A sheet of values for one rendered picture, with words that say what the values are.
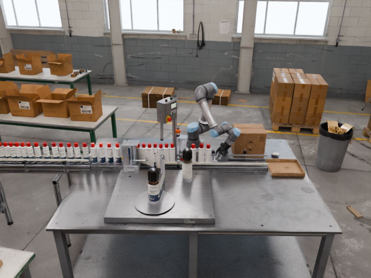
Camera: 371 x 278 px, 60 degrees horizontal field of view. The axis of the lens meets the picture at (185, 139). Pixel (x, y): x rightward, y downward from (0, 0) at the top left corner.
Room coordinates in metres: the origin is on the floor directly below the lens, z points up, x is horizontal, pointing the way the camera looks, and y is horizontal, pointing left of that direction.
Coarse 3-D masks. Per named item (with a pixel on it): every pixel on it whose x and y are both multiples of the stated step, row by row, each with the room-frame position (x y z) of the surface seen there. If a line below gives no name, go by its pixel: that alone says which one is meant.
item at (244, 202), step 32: (96, 192) 2.20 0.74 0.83; (224, 192) 2.21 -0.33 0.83; (256, 192) 2.22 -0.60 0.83; (288, 192) 2.22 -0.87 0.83; (64, 224) 1.80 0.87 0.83; (96, 224) 1.80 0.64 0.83; (128, 224) 1.80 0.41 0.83; (160, 224) 1.81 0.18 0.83; (192, 224) 1.81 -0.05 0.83; (224, 224) 1.81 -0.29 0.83; (256, 224) 1.81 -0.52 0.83; (288, 224) 1.81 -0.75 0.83; (320, 224) 1.82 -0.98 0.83
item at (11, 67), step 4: (4, 56) 6.33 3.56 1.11; (8, 56) 6.44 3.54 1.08; (0, 60) 6.60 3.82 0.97; (4, 60) 6.31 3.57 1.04; (8, 60) 6.42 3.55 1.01; (12, 60) 6.53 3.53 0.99; (0, 64) 6.21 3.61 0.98; (4, 64) 6.29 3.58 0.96; (8, 64) 6.39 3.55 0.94; (12, 64) 6.51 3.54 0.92; (0, 68) 6.31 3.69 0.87; (4, 68) 6.30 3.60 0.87; (8, 68) 6.36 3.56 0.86; (12, 68) 6.48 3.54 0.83; (0, 72) 6.31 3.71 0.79; (4, 72) 6.30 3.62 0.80; (8, 72) 6.33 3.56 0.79
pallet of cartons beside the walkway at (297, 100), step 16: (272, 80) 6.38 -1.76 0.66; (288, 80) 5.53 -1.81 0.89; (304, 80) 5.53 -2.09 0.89; (320, 80) 5.54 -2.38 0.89; (272, 96) 6.03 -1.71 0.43; (288, 96) 5.33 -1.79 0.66; (304, 96) 5.29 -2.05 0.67; (320, 96) 5.25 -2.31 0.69; (272, 112) 5.65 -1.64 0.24; (288, 112) 5.32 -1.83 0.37; (304, 112) 5.28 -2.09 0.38; (320, 112) 5.23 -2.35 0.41
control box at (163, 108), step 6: (156, 102) 2.64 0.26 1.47; (162, 102) 2.63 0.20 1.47; (168, 102) 2.64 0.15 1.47; (162, 108) 2.60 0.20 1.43; (168, 108) 2.62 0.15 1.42; (174, 108) 2.70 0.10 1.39; (162, 114) 2.60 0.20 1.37; (168, 114) 2.62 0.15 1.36; (174, 114) 2.69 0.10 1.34; (162, 120) 2.61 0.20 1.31
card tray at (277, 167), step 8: (272, 160) 2.72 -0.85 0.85; (280, 160) 2.72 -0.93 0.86; (288, 160) 2.72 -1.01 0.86; (296, 160) 2.71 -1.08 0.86; (272, 168) 2.60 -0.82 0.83; (280, 168) 2.60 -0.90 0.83; (288, 168) 2.60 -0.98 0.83; (296, 168) 2.60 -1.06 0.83; (272, 176) 2.46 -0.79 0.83; (280, 176) 2.46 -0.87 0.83; (288, 176) 2.46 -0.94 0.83; (296, 176) 2.46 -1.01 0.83; (304, 176) 2.46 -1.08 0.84
